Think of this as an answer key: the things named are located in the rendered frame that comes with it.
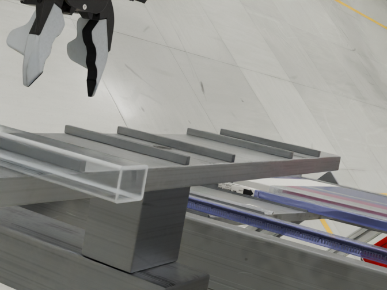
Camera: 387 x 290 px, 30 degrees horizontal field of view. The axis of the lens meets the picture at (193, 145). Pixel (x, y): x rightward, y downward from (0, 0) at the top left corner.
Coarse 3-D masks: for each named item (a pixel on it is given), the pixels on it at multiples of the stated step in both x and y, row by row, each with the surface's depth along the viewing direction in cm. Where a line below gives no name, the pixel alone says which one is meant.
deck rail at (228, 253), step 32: (192, 224) 59; (224, 224) 58; (192, 256) 59; (224, 256) 57; (256, 256) 56; (288, 256) 54; (320, 256) 53; (224, 288) 57; (256, 288) 55; (288, 288) 54; (320, 288) 53; (352, 288) 51; (384, 288) 50
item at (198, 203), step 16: (192, 208) 70; (208, 208) 69; (224, 208) 68; (256, 224) 66; (272, 224) 65; (288, 224) 64; (304, 240) 64; (320, 240) 63; (336, 240) 62; (352, 240) 62; (368, 256) 60; (384, 256) 59
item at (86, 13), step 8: (24, 0) 81; (32, 0) 81; (64, 0) 80; (72, 0) 79; (80, 0) 80; (88, 0) 81; (96, 0) 82; (104, 0) 83; (64, 8) 80; (72, 8) 80; (80, 8) 80; (88, 8) 81; (96, 8) 82; (104, 8) 83; (88, 16) 82
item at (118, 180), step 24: (0, 144) 23; (24, 144) 23; (48, 144) 22; (72, 144) 23; (24, 168) 23; (48, 168) 22; (72, 168) 22; (96, 168) 21; (120, 168) 21; (144, 168) 22; (96, 192) 21; (120, 192) 21
